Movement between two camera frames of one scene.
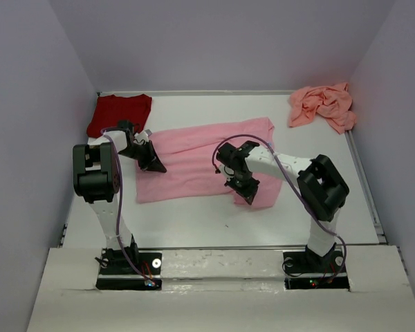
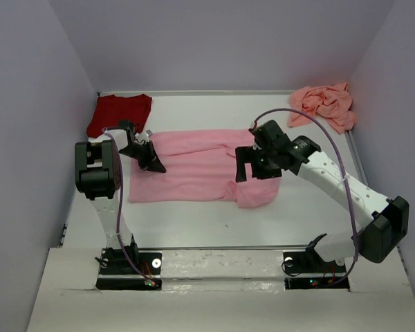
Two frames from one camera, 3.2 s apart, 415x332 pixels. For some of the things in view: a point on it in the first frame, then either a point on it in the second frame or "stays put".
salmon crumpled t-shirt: [332, 102] stays put
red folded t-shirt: [109, 110] stays put
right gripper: [249, 193] → [249, 153]
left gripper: [151, 162] stays put
